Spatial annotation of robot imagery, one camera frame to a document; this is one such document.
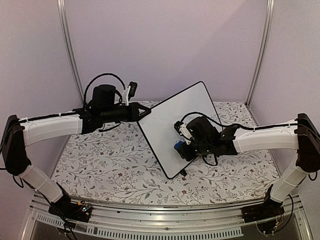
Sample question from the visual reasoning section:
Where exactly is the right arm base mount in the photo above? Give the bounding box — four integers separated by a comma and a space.
241, 200, 285, 235

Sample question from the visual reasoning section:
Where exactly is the floral patterned table mat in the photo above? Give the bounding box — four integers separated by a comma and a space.
48, 100, 287, 206

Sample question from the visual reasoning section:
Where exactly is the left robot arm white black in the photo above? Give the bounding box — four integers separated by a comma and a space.
0, 82, 151, 217

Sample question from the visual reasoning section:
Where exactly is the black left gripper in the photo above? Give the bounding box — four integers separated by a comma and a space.
101, 102, 152, 124

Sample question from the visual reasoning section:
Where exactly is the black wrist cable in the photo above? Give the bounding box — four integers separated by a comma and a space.
181, 111, 256, 131
82, 72, 126, 106

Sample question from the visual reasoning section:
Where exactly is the blue whiteboard eraser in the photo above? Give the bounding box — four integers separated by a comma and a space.
174, 140, 185, 151

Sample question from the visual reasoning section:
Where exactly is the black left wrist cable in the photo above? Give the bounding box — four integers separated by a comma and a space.
82, 72, 126, 106

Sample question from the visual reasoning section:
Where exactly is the right aluminium frame post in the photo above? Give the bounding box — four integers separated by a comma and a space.
245, 0, 275, 106

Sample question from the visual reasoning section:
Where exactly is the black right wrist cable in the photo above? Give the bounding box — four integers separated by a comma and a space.
181, 111, 256, 131

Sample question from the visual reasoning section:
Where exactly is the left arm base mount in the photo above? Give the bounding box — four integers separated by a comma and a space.
48, 200, 93, 223

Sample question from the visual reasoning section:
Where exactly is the white whiteboard black frame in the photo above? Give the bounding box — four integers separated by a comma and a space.
138, 81, 221, 179

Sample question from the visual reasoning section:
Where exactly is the left aluminium frame post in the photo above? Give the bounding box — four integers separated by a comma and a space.
56, 0, 84, 103

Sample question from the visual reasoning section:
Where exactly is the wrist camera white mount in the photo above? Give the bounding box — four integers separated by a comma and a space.
122, 81, 138, 106
173, 121, 193, 145

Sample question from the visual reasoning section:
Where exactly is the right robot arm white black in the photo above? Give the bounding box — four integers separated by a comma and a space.
174, 113, 320, 218

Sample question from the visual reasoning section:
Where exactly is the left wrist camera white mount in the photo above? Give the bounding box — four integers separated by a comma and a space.
122, 81, 138, 106

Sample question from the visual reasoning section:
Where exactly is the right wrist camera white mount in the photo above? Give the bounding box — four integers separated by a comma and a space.
173, 121, 193, 145

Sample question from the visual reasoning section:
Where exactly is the front aluminium rail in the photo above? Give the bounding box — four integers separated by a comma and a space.
21, 194, 316, 240

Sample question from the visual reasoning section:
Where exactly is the aluminium frame post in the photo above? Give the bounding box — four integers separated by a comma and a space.
245, 0, 275, 106
56, 0, 84, 103

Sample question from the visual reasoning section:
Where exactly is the black wire whiteboard stand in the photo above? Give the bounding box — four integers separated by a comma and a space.
180, 169, 187, 176

